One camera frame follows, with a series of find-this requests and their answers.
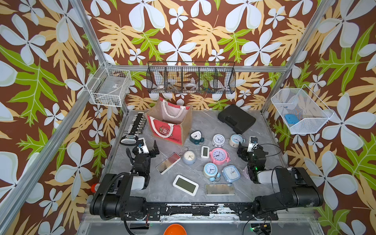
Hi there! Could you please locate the black socket set holder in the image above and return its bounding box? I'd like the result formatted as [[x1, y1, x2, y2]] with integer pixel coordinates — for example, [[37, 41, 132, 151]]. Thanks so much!
[[120, 112, 146, 146]]

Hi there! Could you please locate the small white digital clock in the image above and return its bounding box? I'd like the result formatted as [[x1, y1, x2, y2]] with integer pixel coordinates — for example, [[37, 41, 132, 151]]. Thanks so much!
[[201, 146, 210, 159]]

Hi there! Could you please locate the pink twin-bell alarm clock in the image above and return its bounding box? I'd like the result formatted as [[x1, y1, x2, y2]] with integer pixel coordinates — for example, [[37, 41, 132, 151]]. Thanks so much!
[[209, 148, 230, 165]]

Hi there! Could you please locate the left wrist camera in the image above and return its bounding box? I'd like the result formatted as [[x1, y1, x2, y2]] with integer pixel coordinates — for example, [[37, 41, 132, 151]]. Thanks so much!
[[136, 138, 149, 154]]

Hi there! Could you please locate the beige twin-bell alarm clock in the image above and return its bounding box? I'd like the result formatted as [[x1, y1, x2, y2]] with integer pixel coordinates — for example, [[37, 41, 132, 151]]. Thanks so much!
[[229, 134, 245, 148]]

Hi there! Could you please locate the orange bowl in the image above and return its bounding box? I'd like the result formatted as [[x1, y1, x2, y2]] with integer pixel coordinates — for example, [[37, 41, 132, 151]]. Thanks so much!
[[163, 224, 187, 235]]

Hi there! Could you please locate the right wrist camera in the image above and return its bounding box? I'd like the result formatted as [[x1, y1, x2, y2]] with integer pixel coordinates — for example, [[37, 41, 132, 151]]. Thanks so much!
[[247, 136, 258, 152]]

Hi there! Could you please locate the white wire basket left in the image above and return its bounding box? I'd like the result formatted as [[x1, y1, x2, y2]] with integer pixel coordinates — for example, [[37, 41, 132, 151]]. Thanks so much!
[[87, 63, 132, 107]]

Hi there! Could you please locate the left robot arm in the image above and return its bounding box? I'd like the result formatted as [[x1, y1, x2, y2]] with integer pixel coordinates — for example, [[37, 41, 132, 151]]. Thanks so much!
[[90, 142, 160, 220]]

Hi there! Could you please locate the blue object in basket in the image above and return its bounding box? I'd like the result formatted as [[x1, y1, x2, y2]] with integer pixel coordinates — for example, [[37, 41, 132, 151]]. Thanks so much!
[[284, 114, 300, 125]]

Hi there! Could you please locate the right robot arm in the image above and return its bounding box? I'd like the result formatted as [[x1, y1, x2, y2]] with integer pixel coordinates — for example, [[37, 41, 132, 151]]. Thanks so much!
[[237, 144, 324, 216]]

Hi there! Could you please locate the white wire basket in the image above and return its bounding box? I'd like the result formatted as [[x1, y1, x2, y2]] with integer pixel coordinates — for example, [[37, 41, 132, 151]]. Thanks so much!
[[87, 63, 132, 107], [271, 85, 334, 135]]

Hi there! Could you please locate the light pink round clock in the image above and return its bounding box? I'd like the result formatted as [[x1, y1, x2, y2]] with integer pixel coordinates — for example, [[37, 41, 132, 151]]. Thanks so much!
[[243, 166, 250, 180]]

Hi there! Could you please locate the red emergency button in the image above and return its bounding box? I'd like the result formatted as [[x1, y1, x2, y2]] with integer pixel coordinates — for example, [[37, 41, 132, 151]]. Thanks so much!
[[91, 183, 100, 193]]

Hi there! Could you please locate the blue square alarm clock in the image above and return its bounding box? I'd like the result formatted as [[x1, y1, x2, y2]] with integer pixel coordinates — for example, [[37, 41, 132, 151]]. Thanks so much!
[[222, 165, 240, 183]]

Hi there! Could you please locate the dark green alarm clock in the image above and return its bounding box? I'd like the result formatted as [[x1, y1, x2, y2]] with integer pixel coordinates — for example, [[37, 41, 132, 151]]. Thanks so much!
[[190, 130, 205, 146]]

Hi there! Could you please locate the light blue round alarm clock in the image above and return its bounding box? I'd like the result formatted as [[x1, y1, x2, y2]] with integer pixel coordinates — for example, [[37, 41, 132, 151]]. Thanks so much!
[[203, 163, 221, 182]]

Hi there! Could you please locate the black plastic tool case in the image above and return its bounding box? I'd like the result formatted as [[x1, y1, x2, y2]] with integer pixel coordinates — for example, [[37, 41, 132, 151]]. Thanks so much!
[[217, 104, 256, 134]]

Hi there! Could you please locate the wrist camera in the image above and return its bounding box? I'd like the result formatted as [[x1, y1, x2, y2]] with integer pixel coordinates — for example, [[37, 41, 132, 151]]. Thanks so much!
[[136, 138, 149, 154], [247, 136, 258, 152]]

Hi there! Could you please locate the white wire basket right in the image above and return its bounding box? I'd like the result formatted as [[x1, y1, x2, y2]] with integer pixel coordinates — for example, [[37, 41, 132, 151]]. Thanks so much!
[[271, 85, 334, 135]]

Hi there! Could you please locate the black wire basket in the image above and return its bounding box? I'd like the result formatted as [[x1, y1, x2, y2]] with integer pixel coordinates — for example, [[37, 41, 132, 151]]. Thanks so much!
[[145, 61, 236, 94]]

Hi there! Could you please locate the black mounting rail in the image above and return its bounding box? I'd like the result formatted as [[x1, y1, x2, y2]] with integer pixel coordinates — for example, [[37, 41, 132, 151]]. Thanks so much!
[[126, 202, 279, 221]]

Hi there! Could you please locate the white round alarm clock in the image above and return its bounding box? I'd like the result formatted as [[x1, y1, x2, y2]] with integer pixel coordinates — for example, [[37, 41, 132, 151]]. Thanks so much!
[[212, 134, 226, 148]]

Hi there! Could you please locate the red burlap canvas bag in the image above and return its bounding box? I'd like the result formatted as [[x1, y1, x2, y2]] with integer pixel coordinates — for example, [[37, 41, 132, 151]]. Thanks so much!
[[146, 98, 193, 146]]

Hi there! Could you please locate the white digital clock green screen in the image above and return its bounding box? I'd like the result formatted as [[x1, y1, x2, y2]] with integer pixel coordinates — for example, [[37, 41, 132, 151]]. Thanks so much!
[[172, 175, 199, 196]]

